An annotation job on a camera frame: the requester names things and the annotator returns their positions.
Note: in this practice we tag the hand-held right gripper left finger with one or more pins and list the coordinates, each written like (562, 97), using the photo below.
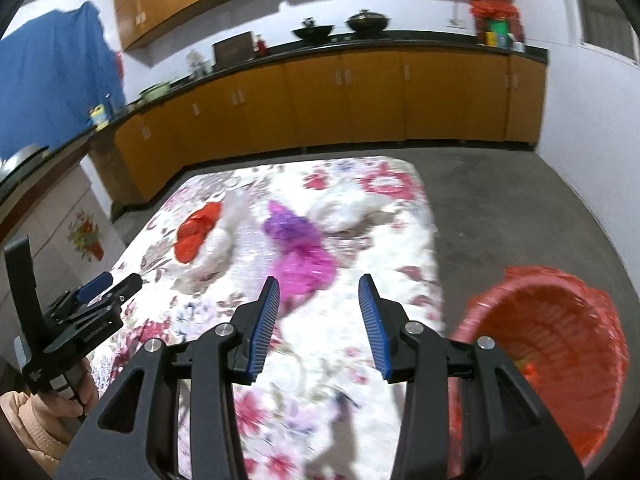
(265, 330)

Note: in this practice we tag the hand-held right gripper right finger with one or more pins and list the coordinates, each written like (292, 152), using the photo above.
(375, 330)

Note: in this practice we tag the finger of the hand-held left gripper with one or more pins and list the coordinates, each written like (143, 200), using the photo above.
(127, 284)
(95, 287)

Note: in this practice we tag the magenta plastic bag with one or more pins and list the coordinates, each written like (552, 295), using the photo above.
(305, 270)

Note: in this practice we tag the small red plastic bag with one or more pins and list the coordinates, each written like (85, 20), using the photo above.
(197, 232)

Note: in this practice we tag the clear plastic bag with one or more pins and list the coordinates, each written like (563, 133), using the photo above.
(225, 245)

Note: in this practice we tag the white plastic bag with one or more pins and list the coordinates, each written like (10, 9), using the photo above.
(345, 210)

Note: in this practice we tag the red plastic basket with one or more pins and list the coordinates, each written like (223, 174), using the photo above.
(565, 330)

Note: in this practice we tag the person's left forearm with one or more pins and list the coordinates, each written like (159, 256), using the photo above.
(30, 430)

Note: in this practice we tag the person's left hand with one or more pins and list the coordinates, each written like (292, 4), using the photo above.
(90, 390)

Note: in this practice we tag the floral tablecloth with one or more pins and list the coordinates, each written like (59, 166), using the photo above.
(400, 240)

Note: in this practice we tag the yellow and blue packet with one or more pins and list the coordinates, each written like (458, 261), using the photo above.
(99, 116)

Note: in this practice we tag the green basin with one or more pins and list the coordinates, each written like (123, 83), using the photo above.
(154, 92)

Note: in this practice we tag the blue hanging cloth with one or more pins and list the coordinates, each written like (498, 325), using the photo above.
(50, 85)

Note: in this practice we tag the wooden base cabinets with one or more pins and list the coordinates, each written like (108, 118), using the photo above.
(350, 105)

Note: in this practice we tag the clear bagged jar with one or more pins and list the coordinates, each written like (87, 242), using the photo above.
(197, 65)

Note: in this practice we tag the brown cutting board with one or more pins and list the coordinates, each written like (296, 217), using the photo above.
(234, 49)

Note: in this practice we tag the red bottle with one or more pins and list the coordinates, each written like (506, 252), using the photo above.
(261, 46)

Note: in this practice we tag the black kitchen countertop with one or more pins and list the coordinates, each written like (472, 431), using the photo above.
(400, 40)

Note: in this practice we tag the black wok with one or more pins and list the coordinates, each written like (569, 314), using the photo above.
(312, 32)

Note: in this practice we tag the black pot with lid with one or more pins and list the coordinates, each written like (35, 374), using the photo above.
(367, 22)

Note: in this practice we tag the yellow box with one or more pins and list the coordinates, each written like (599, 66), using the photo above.
(490, 39)

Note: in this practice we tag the white cup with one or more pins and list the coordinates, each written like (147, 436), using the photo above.
(517, 46)

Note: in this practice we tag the green box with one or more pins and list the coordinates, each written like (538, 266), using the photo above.
(497, 27)

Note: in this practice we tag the red bag over boxes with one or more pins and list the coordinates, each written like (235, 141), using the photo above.
(492, 9)

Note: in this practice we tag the barred window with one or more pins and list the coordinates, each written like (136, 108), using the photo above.
(605, 10)

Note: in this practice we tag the wooden wall cabinets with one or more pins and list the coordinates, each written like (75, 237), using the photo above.
(165, 0)

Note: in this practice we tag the white wall socket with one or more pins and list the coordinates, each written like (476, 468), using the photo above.
(455, 22)

